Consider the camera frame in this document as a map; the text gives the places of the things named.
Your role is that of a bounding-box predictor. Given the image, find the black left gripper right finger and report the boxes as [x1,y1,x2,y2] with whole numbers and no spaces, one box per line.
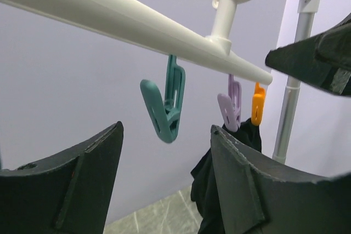
[211,125,350,233]

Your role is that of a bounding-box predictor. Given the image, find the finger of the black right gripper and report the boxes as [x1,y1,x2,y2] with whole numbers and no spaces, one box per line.
[265,13,351,98]

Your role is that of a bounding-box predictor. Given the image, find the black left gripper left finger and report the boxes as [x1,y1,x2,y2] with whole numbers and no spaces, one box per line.
[1,122,124,233]

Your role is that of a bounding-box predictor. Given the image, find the black underwear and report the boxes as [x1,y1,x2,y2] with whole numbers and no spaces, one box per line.
[190,119,262,234]

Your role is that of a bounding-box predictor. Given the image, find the white plastic clip hanger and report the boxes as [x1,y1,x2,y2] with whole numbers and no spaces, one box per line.
[1,0,273,85]

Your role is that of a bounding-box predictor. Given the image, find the orange plastic clip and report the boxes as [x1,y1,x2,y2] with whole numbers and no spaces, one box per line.
[251,82,266,126]

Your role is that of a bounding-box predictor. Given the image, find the purple plastic clip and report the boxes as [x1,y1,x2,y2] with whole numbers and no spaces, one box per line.
[217,75,242,132]

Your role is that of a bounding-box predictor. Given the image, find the teal plastic clip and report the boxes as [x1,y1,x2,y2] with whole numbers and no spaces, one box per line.
[140,55,185,144]

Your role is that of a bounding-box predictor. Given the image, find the silver white clothes rack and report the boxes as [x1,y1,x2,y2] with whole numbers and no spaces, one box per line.
[266,0,320,164]

